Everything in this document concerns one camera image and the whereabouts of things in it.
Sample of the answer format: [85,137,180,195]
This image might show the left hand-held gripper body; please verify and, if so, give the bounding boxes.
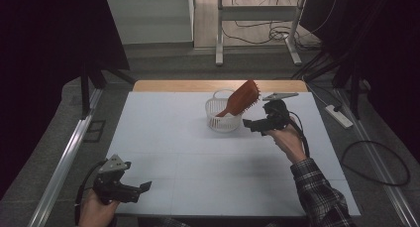
[92,154,142,206]

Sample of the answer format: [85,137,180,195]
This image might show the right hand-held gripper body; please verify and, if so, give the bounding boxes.
[262,91,300,132]

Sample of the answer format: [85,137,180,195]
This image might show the wooden hairbrush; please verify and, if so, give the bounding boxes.
[215,79,263,119]

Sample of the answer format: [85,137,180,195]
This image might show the white plastic basket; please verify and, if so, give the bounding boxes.
[204,88,245,134]

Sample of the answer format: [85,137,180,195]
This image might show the person's right hand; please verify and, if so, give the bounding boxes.
[264,117,308,166]

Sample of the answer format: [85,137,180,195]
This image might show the person's left hand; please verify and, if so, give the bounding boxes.
[77,188,121,227]

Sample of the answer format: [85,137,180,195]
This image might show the white power strip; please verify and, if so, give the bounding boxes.
[324,104,355,130]

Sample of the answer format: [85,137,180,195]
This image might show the white table mat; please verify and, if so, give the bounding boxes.
[101,90,362,219]

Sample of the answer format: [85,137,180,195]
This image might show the black stand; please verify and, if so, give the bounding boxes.
[290,48,366,121]
[79,59,137,118]

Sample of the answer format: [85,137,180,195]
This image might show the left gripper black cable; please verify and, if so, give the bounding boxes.
[73,159,109,227]

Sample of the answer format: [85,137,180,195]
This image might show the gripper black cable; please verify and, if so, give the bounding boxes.
[73,159,109,227]
[286,110,312,160]

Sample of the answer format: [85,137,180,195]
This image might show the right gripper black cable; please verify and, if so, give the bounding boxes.
[286,110,312,160]

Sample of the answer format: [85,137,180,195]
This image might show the thin white cable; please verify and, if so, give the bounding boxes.
[300,75,332,110]

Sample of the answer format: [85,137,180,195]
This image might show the aluminium rail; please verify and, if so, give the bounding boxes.
[27,87,104,227]
[332,87,420,227]

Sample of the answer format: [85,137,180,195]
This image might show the black floor frame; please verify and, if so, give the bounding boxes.
[83,119,107,144]

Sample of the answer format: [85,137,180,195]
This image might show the tangled floor cables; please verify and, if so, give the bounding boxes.
[220,0,340,53]

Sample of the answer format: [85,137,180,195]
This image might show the white desk frame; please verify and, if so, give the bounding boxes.
[215,0,309,67]

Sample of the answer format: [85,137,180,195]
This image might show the black looped floor cable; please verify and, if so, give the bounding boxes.
[341,140,412,188]

